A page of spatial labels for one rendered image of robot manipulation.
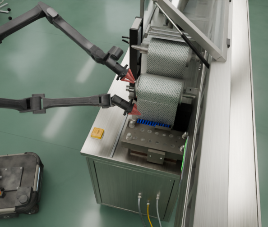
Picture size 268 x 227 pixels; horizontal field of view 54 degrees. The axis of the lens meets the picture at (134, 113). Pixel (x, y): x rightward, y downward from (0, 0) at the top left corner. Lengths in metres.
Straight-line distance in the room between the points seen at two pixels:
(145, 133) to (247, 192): 0.76
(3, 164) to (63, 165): 0.54
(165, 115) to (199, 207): 0.94
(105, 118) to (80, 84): 1.66
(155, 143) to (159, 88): 0.32
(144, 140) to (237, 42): 0.78
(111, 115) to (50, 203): 1.10
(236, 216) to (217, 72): 0.51
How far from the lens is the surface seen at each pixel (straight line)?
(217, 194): 0.74
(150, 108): 1.55
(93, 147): 1.69
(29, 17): 1.71
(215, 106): 0.92
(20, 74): 3.79
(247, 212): 0.99
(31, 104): 1.53
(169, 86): 1.46
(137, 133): 1.58
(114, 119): 1.82
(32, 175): 2.46
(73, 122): 3.01
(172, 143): 1.56
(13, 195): 2.43
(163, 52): 1.59
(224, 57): 1.10
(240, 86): 1.37
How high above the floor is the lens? 2.30
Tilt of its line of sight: 49 degrees down
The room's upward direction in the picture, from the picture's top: 1 degrees clockwise
